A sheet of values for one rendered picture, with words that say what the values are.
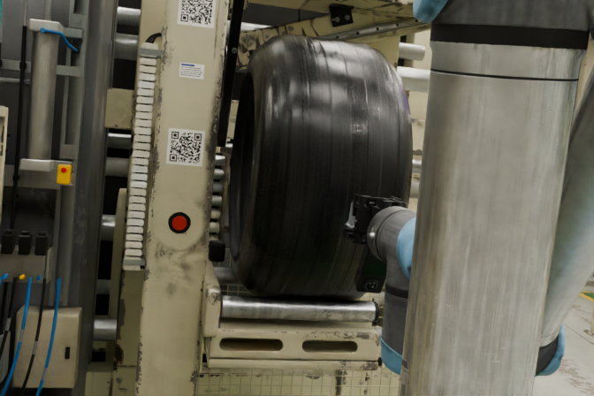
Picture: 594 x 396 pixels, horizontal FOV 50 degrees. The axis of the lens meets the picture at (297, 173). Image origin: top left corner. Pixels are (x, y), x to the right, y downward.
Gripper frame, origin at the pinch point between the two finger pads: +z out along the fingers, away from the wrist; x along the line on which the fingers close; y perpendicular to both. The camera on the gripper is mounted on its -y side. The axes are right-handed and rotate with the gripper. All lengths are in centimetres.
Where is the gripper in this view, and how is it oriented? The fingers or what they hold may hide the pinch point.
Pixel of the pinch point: (354, 228)
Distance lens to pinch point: 120.2
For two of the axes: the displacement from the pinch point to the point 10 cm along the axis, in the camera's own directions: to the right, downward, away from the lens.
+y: 0.9, -9.9, -0.5
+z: -2.0, -0.7, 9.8
